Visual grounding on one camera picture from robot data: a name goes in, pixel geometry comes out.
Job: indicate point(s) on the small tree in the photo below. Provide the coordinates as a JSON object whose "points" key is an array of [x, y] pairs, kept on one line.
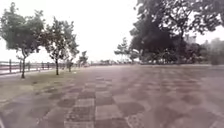
{"points": [[83, 58]]}

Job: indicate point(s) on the chequered brick paved plaza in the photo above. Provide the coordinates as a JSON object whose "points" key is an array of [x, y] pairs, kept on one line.
{"points": [[110, 100]]}

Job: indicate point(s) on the group of dark trees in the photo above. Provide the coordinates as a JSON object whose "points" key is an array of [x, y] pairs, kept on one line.
{"points": [[160, 36]]}

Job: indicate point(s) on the slim-trunked tree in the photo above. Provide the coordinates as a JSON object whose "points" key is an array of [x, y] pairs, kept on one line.
{"points": [[58, 40]]}

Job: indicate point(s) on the railing fence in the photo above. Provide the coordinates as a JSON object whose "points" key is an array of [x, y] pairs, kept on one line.
{"points": [[30, 66]]}

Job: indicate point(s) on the grass strip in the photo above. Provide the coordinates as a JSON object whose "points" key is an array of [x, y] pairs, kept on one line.
{"points": [[20, 83]]}

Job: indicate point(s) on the large-crowned tree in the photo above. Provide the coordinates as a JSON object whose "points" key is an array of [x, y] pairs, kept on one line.
{"points": [[20, 31]]}

